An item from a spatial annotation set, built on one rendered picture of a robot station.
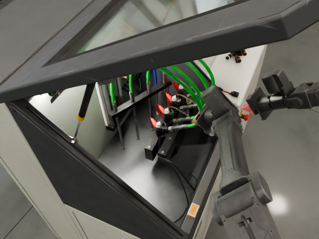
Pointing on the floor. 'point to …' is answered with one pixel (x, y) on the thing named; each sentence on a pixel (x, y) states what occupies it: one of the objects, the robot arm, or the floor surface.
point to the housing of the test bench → (76, 6)
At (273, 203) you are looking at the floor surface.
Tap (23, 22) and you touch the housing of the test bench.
